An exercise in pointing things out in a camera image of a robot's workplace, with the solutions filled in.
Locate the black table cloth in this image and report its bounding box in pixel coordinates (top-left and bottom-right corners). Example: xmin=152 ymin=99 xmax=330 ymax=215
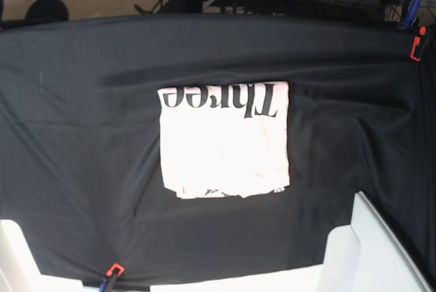
xmin=1 ymin=14 xmax=435 ymax=287

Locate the blue clamp handle right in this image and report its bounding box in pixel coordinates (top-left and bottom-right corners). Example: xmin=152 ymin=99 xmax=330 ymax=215
xmin=397 ymin=0 xmax=422 ymax=30

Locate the red blue clamp front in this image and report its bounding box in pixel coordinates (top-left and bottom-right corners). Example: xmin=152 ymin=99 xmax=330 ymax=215
xmin=98 ymin=263 xmax=125 ymax=292

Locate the red clamp right side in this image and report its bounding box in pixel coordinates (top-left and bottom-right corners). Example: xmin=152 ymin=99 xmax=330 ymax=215
xmin=409 ymin=27 xmax=427 ymax=62

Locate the pink T-shirt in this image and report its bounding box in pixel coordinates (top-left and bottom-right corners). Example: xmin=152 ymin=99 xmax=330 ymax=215
xmin=158 ymin=81 xmax=290 ymax=199

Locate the white panel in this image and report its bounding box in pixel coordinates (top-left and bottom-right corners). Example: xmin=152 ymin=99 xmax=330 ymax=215
xmin=317 ymin=191 xmax=435 ymax=291
xmin=1 ymin=220 xmax=84 ymax=292

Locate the white panel left front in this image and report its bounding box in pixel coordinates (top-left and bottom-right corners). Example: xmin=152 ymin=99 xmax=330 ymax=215
xmin=1 ymin=220 xmax=84 ymax=292

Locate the white panel right front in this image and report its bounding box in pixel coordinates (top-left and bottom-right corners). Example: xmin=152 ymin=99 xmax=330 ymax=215
xmin=317 ymin=191 xmax=435 ymax=291

